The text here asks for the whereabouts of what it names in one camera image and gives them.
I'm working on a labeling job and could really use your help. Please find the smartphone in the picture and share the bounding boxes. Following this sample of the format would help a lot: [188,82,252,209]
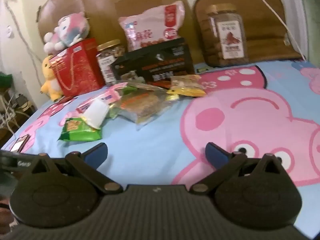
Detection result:
[10,134,31,153]

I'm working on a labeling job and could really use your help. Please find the white small packet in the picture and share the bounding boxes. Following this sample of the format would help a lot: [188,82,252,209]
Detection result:
[83,97,110,130]

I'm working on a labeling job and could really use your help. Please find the clear sesame cake packet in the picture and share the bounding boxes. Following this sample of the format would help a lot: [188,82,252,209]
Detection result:
[119,90,173,131]

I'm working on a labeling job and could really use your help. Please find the pink snack bag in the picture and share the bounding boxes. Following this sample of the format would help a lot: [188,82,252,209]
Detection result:
[118,0,187,53]

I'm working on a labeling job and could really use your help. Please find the brown seat cushion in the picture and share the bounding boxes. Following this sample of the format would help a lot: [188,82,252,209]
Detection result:
[192,0,304,67]

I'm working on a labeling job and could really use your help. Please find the pink plush toy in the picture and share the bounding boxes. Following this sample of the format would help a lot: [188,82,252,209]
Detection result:
[43,11,90,54]

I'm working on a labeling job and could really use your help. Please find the yellow edged clear snack packet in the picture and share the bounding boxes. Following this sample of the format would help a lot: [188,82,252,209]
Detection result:
[166,74,207,100]

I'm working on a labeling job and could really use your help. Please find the pink white strip packet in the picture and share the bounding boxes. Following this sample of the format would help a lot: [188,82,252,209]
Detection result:
[101,85,125,103]
[75,99,97,113]

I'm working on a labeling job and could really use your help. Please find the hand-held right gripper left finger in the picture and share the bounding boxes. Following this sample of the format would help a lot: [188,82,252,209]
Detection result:
[22,142,123,195]

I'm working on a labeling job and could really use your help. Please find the small clear nut jar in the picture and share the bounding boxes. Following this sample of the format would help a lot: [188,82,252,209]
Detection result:
[96,39,125,85]

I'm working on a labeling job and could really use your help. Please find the white cable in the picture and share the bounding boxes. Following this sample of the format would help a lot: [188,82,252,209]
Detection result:
[246,0,307,61]

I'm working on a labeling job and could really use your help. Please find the green bag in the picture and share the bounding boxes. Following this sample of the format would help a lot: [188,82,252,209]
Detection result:
[0,71,13,90]

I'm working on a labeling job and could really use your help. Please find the dark green snack packet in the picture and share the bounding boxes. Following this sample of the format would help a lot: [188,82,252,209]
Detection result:
[57,117,103,142]

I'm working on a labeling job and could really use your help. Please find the black cardboard box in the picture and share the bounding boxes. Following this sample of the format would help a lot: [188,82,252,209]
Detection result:
[110,37,195,88]

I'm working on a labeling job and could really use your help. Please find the large clear pecan jar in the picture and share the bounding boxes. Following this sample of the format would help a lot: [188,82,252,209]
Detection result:
[200,4,250,67]

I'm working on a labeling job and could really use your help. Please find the yellow duck plush toy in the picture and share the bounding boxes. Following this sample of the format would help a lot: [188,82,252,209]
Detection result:
[40,55,64,102]

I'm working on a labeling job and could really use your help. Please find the red gift box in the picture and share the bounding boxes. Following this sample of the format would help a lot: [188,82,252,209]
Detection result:
[49,38,105,98]

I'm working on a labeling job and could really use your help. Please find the power strip with chargers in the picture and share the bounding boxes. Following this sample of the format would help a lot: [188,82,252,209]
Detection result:
[0,90,33,130]

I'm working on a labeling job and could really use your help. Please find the wall cable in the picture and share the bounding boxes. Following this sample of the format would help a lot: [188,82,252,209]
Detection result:
[4,0,43,85]

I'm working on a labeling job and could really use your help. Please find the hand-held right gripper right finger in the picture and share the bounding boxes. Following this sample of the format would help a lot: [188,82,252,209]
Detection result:
[192,142,296,195]

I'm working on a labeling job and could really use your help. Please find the cartoon pig printed blanket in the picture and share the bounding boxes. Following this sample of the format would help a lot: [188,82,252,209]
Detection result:
[0,59,320,238]

